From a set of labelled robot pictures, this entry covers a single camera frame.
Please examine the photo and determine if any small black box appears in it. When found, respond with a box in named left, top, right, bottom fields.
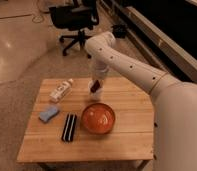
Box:
left=112, top=24, right=127, bottom=38

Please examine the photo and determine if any dark red pepper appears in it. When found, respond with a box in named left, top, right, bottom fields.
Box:
left=90, top=80, right=100, bottom=93

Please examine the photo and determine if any black white striped eraser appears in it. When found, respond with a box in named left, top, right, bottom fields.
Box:
left=61, top=114, right=77, bottom=142

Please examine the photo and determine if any white plastic bottle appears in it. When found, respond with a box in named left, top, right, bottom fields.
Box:
left=49, top=79, right=74, bottom=103

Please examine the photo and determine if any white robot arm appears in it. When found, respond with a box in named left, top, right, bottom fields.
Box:
left=85, top=31, right=197, bottom=171

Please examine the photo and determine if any wooden table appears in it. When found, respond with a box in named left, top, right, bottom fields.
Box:
left=17, top=77, right=154, bottom=171

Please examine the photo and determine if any orange bowl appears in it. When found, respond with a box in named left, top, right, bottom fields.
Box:
left=81, top=103, right=116, bottom=135

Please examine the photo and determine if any long wall bench rail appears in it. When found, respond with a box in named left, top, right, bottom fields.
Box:
left=100, top=0, right=197, bottom=89

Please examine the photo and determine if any blue sponge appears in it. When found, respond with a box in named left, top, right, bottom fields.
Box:
left=39, top=106, right=59, bottom=123

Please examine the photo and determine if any black office chair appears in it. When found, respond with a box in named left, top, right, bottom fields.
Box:
left=49, top=0, right=99, bottom=56

